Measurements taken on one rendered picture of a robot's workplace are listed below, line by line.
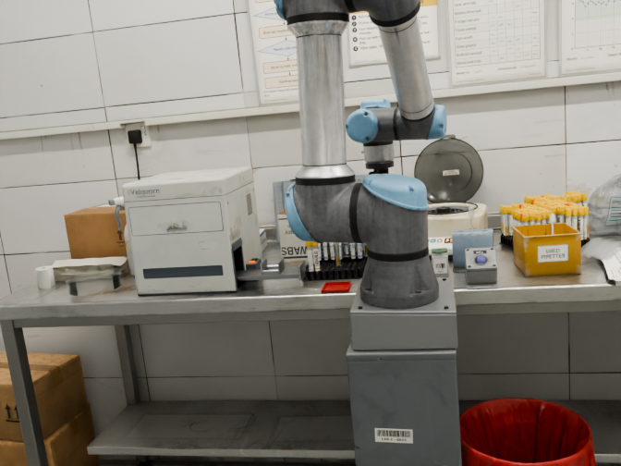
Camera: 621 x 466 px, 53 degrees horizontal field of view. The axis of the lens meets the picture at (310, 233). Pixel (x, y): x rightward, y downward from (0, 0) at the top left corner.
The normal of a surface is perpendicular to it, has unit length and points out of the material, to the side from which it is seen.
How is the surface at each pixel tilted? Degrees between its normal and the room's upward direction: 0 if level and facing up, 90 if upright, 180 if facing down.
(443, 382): 90
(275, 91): 92
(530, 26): 95
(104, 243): 91
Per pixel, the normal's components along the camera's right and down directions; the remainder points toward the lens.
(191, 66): -0.18, 0.21
